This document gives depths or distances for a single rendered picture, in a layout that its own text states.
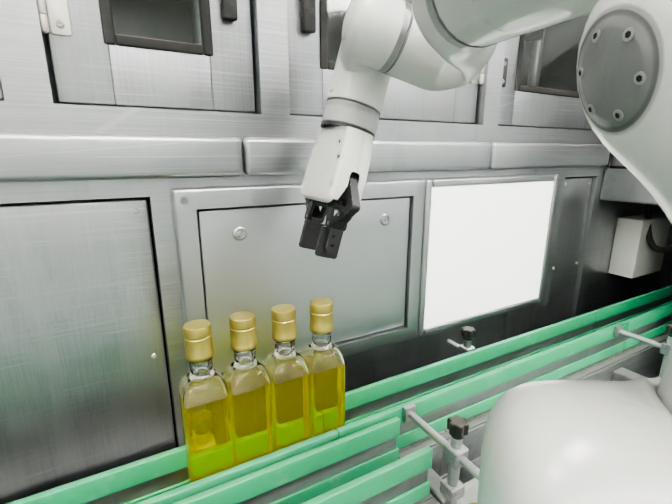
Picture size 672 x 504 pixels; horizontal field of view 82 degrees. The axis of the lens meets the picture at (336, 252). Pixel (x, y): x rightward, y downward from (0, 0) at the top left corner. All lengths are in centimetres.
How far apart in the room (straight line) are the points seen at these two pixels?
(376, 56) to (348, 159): 12
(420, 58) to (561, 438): 39
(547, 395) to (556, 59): 103
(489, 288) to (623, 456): 82
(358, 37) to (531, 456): 40
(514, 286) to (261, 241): 68
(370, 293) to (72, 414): 53
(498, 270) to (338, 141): 62
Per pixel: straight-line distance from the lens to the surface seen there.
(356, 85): 53
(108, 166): 61
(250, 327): 53
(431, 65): 49
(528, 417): 21
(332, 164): 50
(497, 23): 30
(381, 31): 47
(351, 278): 74
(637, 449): 21
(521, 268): 109
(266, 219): 65
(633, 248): 148
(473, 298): 98
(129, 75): 66
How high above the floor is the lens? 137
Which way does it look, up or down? 14 degrees down
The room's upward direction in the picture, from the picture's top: straight up
